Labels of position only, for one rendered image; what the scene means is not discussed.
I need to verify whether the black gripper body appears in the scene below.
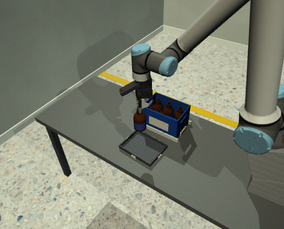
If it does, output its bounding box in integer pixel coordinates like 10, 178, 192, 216
135, 77, 153, 99

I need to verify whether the brown glass bottle with blue label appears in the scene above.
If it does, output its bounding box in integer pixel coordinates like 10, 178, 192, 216
133, 108, 146, 132

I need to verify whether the dark blue crate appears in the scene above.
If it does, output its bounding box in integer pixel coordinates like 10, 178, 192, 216
142, 92, 189, 138

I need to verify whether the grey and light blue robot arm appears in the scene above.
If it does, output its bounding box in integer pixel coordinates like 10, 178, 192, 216
131, 0, 284, 155

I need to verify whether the cream flat bar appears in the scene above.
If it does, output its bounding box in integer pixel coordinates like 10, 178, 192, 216
131, 120, 192, 159

